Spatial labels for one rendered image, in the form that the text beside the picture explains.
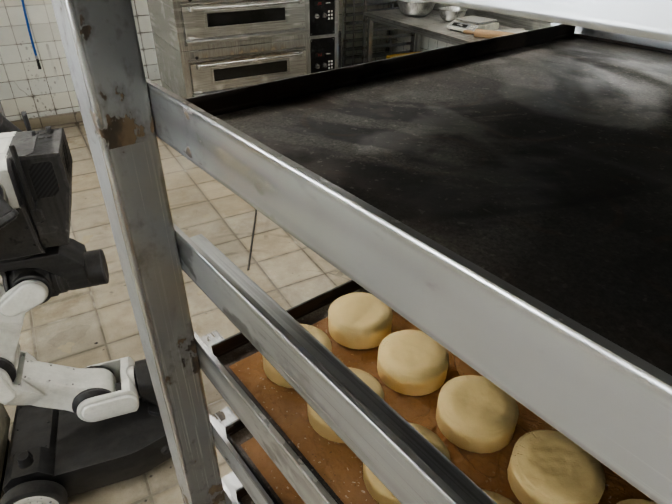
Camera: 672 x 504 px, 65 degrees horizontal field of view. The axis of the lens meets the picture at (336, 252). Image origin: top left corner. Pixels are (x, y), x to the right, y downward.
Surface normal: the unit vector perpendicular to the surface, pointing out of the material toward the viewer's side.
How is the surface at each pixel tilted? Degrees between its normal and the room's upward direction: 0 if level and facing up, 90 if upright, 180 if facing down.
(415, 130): 0
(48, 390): 90
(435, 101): 0
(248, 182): 90
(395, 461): 90
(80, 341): 0
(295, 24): 90
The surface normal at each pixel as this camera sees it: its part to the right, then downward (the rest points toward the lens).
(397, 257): -0.79, 0.33
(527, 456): 0.00, -0.84
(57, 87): 0.49, 0.48
